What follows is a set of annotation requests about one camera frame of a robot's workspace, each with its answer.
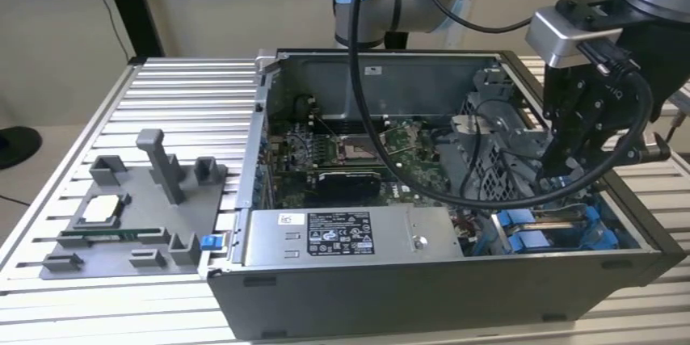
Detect black metal post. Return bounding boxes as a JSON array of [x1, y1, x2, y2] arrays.
[[96, 0, 165, 59]]

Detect CPU socket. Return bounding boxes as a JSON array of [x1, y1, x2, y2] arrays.
[[335, 133, 390, 161]]

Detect green RAM stick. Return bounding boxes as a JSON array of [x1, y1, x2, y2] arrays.
[[59, 229, 163, 239]]

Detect black round cylinder attachment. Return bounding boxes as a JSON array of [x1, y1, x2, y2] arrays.
[[640, 133, 674, 165]]

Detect silver power supply unit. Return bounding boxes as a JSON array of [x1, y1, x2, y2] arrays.
[[239, 207, 466, 263]]

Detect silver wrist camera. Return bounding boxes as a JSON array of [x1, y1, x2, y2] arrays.
[[524, 4, 627, 68]]

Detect thin black disk wire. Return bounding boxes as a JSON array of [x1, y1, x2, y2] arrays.
[[458, 98, 522, 217]]

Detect grey disk bay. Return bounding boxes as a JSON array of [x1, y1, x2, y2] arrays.
[[491, 208, 619, 255]]

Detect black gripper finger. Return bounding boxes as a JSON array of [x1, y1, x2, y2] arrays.
[[538, 66, 594, 179], [574, 90, 626, 168]]

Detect coloured power supply wires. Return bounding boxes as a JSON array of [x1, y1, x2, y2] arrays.
[[451, 215, 482, 246]]

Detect green motherboard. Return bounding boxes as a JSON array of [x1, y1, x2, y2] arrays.
[[267, 114, 460, 209]]

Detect metal socket cover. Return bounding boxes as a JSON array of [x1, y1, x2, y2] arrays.
[[379, 126, 420, 154]]

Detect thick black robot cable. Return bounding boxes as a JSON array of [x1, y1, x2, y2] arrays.
[[345, 0, 656, 208]]

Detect thin black wall cable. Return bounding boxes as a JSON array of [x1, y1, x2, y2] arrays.
[[84, 0, 133, 65]]

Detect installed blue disk carrier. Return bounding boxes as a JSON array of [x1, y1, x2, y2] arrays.
[[507, 230, 619, 252]]

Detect grey parts rack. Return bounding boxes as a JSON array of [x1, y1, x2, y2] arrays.
[[40, 128, 231, 281]]

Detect black round stand base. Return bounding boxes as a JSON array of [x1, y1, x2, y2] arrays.
[[0, 126, 44, 170]]

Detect black graphics card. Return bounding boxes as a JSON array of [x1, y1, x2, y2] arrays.
[[305, 170, 384, 205]]

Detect dark grey PC case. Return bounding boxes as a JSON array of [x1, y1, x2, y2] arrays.
[[205, 48, 687, 340]]

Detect silver CPU chip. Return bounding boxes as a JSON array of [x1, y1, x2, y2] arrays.
[[80, 196, 123, 223]]

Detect perforated metal drive cage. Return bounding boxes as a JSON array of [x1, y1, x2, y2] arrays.
[[435, 92, 552, 212]]

